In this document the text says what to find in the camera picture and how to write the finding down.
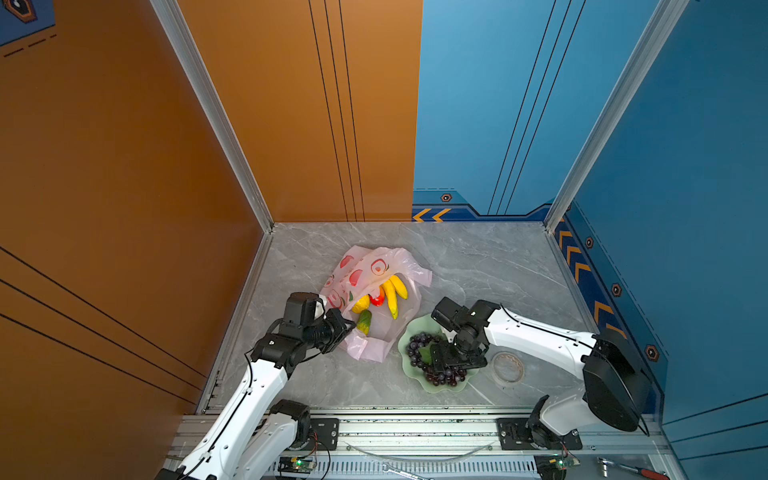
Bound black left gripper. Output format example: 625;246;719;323
302;307;357;353

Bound dark purple grape bunch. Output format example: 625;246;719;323
409;333;468;385

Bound yellow lemon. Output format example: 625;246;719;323
352;294;371;314

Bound pink printed plastic bag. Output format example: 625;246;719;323
320;246;433;363

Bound yellow banana bunch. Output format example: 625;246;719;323
381;275;409;320

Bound small red orange mango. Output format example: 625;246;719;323
369;286;386;307

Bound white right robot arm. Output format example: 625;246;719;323
431;298;652;450

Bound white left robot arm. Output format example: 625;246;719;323
156;309;355;479

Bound clear tape roll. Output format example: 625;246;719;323
489;352;525;389

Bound light green fruit plate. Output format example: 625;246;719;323
397;315;479;394

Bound green circuit board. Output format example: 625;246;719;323
276;456;317;478

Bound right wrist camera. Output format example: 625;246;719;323
431;297;469;331

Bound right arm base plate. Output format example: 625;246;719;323
496;418;583;451

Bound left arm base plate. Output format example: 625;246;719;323
288;417;340;451

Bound aluminium front rail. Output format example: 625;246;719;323
264;407;685;479

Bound red handled screwdriver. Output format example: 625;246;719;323
597;457;670;480

